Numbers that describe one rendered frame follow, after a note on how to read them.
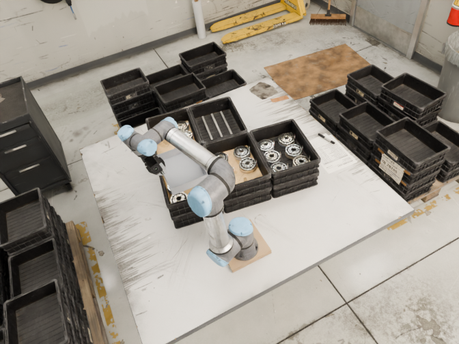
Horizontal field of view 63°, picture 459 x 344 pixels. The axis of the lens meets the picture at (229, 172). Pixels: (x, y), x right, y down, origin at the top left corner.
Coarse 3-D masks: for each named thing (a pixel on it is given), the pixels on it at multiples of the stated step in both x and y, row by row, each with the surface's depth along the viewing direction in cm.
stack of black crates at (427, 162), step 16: (384, 128) 270; (400, 128) 280; (416, 128) 271; (384, 144) 267; (400, 144) 272; (416, 144) 270; (432, 144) 263; (400, 160) 259; (416, 160) 260; (432, 160) 252; (384, 176) 281; (416, 176) 254; (432, 176) 270; (400, 192) 271; (416, 192) 276
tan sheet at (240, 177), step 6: (228, 156) 233; (252, 156) 231; (234, 162) 229; (234, 168) 226; (258, 168) 224; (240, 174) 222; (246, 174) 222; (252, 174) 221; (258, 174) 221; (240, 180) 219; (246, 180) 218
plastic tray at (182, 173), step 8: (168, 152) 203; (176, 152) 206; (168, 160) 204; (176, 160) 204; (184, 160) 203; (192, 160) 203; (168, 168) 200; (176, 168) 200; (184, 168) 199; (192, 168) 199; (200, 168) 198; (168, 176) 196; (176, 176) 196; (184, 176) 195; (192, 176) 195; (200, 176) 194; (168, 184) 188; (176, 184) 192; (184, 184) 186; (192, 184) 188; (176, 192) 187
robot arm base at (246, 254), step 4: (256, 240) 199; (252, 244) 191; (256, 244) 197; (244, 248) 189; (248, 248) 190; (252, 248) 192; (256, 248) 196; (240, 252) 192; (244, 252) 191; (248, 252) 191; (252, 252) 193; (256, 252) 195; (236, 256) 194; (240, 256) 195; (244, 256) 192; (248, 256) 193; (252, 256) 194; (240, 260) 195; (244, 260) 194
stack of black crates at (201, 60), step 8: (192, 48) 375; (200, 48) 377; (208, 48) 382; (216, 48) 380; (184, 56) 375; (192, 56) 379; (200, 56) 383; (208, 56) 382; (216, 56) 380; (224, 56) 362; (184, 64) 367; (192, 64) 374; (200, 64) 356; (208, 64) 361; (216, 64) 365; (224, 64) 368; (200, 72) 363; (208, 72) 366; (216, 72) 371; (200, 80) 368
